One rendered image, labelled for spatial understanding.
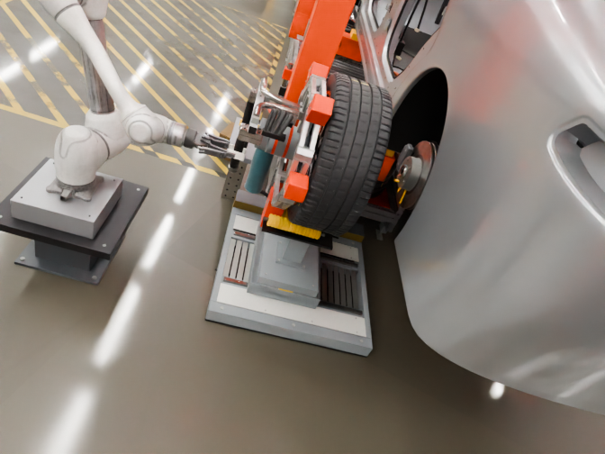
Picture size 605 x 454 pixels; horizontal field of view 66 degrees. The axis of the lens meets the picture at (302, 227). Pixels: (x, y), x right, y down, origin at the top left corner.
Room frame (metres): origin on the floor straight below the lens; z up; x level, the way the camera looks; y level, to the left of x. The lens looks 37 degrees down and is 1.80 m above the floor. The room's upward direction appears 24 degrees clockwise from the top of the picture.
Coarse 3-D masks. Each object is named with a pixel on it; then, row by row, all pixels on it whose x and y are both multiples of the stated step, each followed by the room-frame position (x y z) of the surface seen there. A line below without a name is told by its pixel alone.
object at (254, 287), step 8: (256, 240) 1.91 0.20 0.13; (256, 248) 1.81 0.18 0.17; (320, 248) 2.02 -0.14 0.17; (256, 256) 1.78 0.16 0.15; (320, 256) 1.96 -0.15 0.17; (256, 264) 1.72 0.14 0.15; (320, 264) 1.90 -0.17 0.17; (256, 272) 1.67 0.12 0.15; (320, 272) 1.84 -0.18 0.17; (248, 280) 1.63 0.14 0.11; (256, 280) 1.62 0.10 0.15; (320, 280) 1.78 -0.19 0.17; (248, 288) 1.57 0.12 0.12; (256, 288) 1.58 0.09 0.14; (264, 288) 1.58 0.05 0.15; (272, 288) 1.59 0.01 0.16; (280, 288) 1.60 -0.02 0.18; (320, 288) 1.72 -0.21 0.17; (264, 296) 1.59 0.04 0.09; (272, 296) 1.60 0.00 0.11; (280, 296) 1.60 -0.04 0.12; (288, 296) 1.61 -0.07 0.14; (296, 296) 1.62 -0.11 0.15; (304, 296) 1.63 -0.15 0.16; (312, 296) 1.67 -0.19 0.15; (320, 296) 1.67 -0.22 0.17; (304, 304) 1.63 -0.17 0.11; (312, 304) 1.64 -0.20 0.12
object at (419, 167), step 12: (420, 144) 2.03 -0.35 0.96; (432, 144) 1.97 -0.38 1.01; (420, 156) 1.96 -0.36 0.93; (432, 156) 1.87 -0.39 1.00; (408, 168) 1.89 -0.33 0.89; (420, 168) 1.89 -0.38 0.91; (408, 180) 1.86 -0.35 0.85; (420, 180) 1.84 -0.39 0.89; (408, 192) 1.89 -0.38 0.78; (420, 192) 1.78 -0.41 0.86; (408, 204) 1.82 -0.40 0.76
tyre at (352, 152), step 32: (352, 96) 1.69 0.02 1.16; (384, 96) 1.79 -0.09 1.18; (352, 128) 1.58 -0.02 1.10; (384, 128) 1.64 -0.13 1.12; (320, 160) 1.49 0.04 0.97; (352, 160) 1.52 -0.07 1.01; (320, 192) 1.46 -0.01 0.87; (352, 192) 1.49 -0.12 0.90; (320, 224) 1.52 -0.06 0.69; (352, 224) 1.52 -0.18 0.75
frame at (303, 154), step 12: (312, 84) 1.76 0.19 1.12; (324, 84) 1.81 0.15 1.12; (300, 96) 1.97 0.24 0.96; (312, 96) 1.65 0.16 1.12; (312, 132) 1.58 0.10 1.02; (300, 144) 1.52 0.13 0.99; (312, 144) 1.54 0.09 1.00; (300, 156) 1.49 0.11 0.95; (312, 156) 1.51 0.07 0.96; (288, 168) 1.88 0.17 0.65; (276, 180) 1.79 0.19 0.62; (276, 192) 1.70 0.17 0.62; (276, 204) 1.59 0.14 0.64; (288, 204) 1.54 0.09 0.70
